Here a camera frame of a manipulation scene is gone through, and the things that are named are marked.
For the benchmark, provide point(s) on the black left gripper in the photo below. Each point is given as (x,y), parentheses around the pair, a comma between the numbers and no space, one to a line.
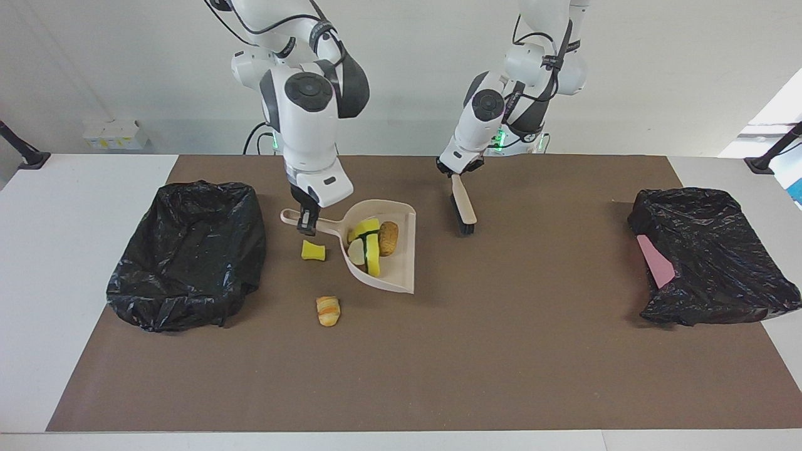
(460,171)

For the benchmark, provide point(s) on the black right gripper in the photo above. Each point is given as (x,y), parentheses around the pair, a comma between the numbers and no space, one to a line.
(306,203)

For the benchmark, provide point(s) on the small yellow sponge piece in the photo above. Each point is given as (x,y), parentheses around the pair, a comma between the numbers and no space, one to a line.
(312,251)

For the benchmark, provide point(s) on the beige brush with black bristles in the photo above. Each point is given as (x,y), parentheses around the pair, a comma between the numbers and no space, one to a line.
(463,203)

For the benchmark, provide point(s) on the orange striped cone chunk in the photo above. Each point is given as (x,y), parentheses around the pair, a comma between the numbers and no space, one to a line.
(356,252)

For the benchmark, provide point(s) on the yellow notched sponge piece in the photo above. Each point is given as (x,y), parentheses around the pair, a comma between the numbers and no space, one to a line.
(364,227)

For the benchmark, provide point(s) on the yellow wedge sponge piece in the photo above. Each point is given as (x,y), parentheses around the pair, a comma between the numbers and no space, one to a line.
(373,260)

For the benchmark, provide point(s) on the brown cylindrical sponge chunk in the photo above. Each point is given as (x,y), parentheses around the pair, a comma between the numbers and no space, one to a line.
(388,238)

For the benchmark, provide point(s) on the beige plastic dustpan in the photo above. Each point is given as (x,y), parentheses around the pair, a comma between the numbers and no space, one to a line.
(398,263)

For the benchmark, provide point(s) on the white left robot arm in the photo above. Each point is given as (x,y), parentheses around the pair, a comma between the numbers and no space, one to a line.
(482,125)

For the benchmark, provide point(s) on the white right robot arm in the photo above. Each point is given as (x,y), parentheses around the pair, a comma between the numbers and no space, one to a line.
(307,125)

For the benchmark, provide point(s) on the black trash bag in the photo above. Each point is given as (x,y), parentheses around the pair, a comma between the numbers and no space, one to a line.
(188,250)

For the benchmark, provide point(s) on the pink plastic bin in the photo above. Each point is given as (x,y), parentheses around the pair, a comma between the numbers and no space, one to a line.
(656,263)

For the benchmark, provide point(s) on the black bag lining pink bin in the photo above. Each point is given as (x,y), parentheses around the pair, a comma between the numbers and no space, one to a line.
(720,250)

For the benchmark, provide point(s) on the orange striped bread chunk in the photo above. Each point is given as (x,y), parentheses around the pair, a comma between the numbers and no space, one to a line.
(328,311)

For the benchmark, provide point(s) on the brown table mat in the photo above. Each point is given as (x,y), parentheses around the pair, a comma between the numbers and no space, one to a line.
(401,388)

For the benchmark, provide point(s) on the blue object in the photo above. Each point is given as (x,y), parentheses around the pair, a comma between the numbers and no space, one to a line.
(797,191)

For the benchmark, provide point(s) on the white wall outlet box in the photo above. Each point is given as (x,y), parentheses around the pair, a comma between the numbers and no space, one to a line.
(113,134)

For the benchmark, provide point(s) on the black camera stand base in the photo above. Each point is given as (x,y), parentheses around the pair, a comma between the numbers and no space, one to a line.
(761,164)
(28,158)

